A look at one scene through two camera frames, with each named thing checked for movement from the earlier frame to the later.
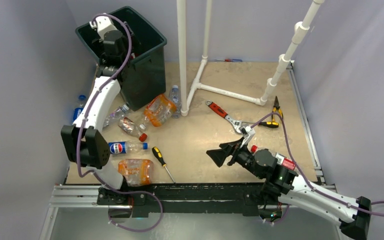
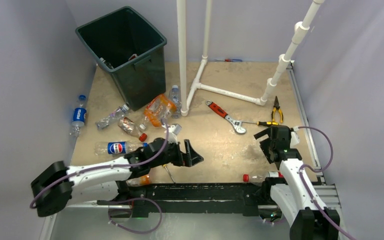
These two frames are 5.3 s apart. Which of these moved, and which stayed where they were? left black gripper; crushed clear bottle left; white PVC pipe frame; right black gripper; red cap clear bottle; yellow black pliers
Moved: right black gripper; left black gripper
Stayed: yellow black pliers; red cap clear bottle; crushed clear bottle left; white PVC pipe frame
